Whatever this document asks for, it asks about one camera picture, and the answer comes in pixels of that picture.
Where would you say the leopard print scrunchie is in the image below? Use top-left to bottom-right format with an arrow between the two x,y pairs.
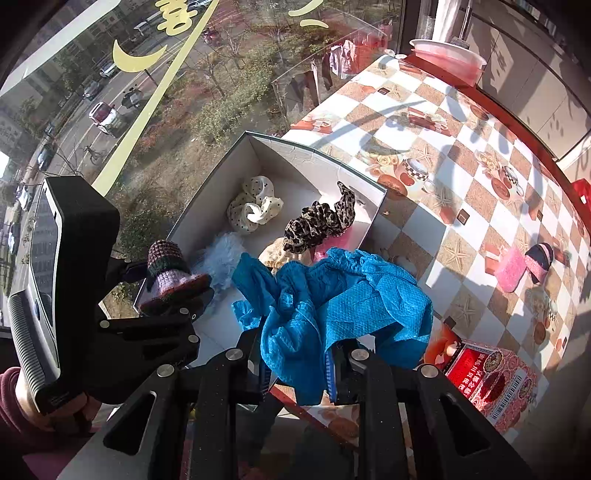
282,181 -> 357,254

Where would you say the blue waffle cloth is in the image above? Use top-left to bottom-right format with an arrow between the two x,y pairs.
231,247 -> 435,406

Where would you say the yellow window decal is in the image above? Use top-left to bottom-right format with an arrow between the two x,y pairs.
112,0 -> 326,75

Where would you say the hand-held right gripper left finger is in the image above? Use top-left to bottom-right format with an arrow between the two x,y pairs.
60,329 -> 279,480

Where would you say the white polka dot scrunchie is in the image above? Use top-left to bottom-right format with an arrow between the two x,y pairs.
226,175 -> 285,234

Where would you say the cream lace scrunchie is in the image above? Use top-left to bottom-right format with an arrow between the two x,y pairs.
257,237 -> 315,275

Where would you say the person's left hand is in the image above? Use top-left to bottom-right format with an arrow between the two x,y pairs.
14,367 -> 103,433

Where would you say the grey cardboard box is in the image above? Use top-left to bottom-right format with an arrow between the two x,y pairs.
133,131 -> 389,370

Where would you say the red plastic stool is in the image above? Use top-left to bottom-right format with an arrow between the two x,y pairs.
570,178 -> 591,209

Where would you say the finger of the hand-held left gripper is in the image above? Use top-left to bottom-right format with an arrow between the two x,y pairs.
88,286 -> 216,403
107,257 -> 152,297

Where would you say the checkered printed tablecloth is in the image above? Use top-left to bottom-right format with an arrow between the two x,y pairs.
279,51 -> 591,439

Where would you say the red patterned carton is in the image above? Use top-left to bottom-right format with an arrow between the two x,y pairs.
442,338 -> 539,433

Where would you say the light blue fluffy scrunchie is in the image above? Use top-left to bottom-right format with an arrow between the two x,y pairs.
193,232 -> 246,303

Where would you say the purple knit headband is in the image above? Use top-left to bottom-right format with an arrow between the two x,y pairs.
139,239 -> 212,315

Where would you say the pink plastic basin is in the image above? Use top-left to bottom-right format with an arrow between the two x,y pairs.
408,38 -> 488,87

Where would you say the black and pink headband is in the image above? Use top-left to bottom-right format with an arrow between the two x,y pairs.
523,242 -> 555,285

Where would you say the person's left forearm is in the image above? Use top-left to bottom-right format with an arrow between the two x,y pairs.
0,367 -> 70,480

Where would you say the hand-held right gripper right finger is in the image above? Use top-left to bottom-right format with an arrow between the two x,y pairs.
325,342 -> 536,480

